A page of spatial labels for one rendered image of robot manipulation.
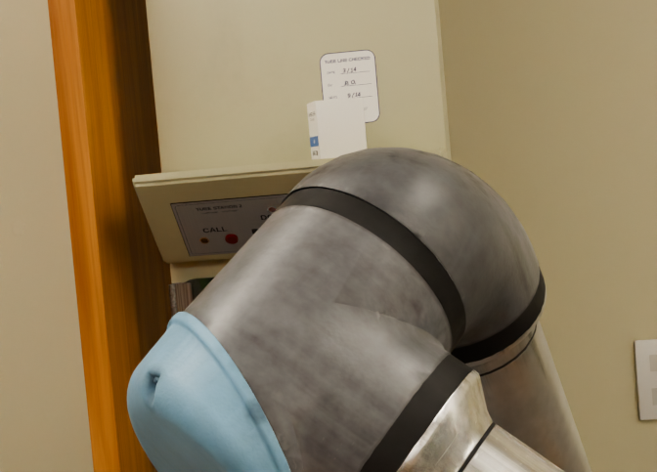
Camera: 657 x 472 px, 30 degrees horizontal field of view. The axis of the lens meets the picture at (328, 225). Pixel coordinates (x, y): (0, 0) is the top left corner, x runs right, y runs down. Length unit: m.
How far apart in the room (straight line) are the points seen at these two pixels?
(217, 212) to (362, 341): 0.75
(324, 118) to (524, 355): 0.60
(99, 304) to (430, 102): 0.42
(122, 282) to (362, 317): 0.85
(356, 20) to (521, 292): 0.73
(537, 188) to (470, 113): 0.14
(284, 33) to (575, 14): 0.55
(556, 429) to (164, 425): 0.29
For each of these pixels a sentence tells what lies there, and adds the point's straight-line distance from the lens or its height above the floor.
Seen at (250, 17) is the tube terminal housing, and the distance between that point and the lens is 1.37.
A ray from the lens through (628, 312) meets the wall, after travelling 1.79.
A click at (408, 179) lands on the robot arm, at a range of 0.60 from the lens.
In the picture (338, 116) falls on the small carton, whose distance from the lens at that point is 1.27.
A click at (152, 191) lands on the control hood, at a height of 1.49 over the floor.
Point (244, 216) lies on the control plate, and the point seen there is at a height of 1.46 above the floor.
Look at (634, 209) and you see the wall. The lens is 1.78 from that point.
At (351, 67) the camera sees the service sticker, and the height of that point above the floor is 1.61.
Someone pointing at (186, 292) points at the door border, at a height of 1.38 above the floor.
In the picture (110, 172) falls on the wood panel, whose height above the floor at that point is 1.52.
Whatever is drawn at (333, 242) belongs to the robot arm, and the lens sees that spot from 0.57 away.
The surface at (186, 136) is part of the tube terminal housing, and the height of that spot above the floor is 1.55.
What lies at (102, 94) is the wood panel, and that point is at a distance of 1.38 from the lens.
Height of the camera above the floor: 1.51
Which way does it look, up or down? 3 degrees down
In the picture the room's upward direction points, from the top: 5 degrees counter-clockwise
